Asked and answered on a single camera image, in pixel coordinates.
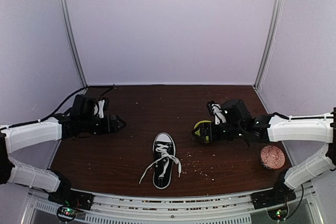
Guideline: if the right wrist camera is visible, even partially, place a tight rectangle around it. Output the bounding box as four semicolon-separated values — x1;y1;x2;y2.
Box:
206;101;227;125

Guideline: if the aluminium frame post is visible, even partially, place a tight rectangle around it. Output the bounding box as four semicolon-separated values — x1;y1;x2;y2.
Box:
254;0;283;91
60;0;88;87

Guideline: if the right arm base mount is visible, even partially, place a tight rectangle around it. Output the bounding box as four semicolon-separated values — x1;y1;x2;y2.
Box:
251;188;296;221

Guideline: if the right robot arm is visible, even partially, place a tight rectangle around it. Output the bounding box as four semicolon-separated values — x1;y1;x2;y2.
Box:
192;99;335;204

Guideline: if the lime green bowl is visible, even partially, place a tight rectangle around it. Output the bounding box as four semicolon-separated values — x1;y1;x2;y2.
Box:
192;120;212;144

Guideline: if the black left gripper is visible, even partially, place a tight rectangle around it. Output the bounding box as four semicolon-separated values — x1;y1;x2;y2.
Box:
80;114;125;135

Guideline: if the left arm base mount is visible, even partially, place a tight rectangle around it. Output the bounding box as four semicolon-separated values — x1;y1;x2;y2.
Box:
47;190;94;223

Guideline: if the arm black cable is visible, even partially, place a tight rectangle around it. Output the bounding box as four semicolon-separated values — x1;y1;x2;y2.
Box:
0;84;116;130
228;112;305;209

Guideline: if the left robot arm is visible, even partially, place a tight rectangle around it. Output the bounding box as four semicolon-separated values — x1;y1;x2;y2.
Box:
1;94;127;205

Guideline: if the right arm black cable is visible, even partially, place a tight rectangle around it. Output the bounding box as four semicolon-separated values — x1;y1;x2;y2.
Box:
228;112;305;209

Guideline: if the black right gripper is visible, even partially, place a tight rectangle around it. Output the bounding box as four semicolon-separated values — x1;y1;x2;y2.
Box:
192;122;244;143

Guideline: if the black white canvas sneaker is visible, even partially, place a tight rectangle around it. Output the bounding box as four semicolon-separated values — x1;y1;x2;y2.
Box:
153;133;176;189

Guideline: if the right aluminium frame post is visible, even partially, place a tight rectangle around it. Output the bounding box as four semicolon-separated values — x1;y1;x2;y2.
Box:
254;0;283;91

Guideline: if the white shoelace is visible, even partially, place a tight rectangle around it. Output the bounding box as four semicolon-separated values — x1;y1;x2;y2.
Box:
139;143;182;184

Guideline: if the front aluminium rail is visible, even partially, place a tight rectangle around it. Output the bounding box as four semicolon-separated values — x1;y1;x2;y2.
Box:
22;178;322;224

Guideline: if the left aluminium frame post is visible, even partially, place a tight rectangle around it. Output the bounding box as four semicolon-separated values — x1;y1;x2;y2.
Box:
60;0;88;87

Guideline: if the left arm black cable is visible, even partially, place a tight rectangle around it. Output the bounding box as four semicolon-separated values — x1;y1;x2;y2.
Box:
0;84;116;130

